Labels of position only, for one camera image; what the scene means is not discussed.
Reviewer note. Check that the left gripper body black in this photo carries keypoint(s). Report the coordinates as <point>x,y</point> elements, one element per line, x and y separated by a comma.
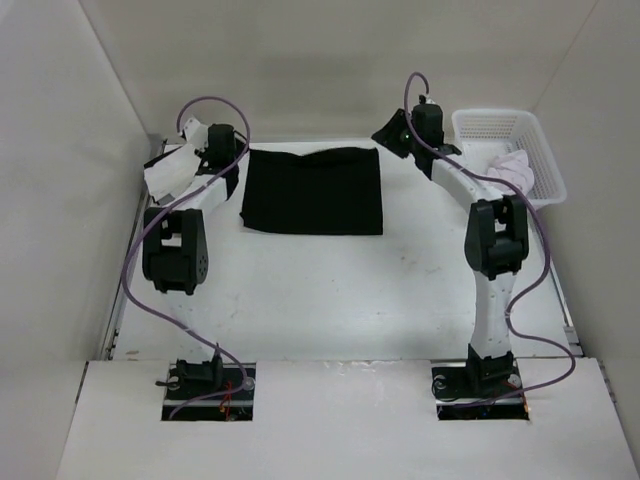
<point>206,153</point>

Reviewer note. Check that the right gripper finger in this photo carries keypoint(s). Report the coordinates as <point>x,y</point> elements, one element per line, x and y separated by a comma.
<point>395,135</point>
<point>448,149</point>

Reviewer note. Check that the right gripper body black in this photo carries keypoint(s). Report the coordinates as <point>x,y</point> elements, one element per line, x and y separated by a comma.
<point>416,146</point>

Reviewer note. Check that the black tank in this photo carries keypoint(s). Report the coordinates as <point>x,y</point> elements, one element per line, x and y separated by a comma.
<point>149,164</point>
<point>333,192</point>

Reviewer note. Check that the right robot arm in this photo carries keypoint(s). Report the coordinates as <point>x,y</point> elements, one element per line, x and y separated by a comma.
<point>495,247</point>

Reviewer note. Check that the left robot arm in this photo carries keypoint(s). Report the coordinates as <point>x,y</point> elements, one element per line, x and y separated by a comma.
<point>203,173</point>

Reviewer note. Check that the white folded tank top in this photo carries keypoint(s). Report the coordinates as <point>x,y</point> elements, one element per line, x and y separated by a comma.
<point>174,173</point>

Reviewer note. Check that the grey folded tank top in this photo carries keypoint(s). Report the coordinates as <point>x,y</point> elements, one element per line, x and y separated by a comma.
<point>167,199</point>

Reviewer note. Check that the black folded tank top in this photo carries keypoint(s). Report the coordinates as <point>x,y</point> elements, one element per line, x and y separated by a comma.
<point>149,164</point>

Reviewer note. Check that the white plastic basket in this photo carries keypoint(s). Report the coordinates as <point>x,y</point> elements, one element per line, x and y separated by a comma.
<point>485,134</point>

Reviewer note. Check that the pink white garment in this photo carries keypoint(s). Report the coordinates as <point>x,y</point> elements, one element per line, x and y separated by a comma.
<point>514,168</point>

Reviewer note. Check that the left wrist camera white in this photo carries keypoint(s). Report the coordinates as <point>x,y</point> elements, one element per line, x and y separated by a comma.
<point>195,133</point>

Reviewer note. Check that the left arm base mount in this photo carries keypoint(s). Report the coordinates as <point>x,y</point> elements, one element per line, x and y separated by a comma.
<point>201,392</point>

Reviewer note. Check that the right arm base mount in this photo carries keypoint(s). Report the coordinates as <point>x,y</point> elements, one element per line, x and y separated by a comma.
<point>479,389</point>

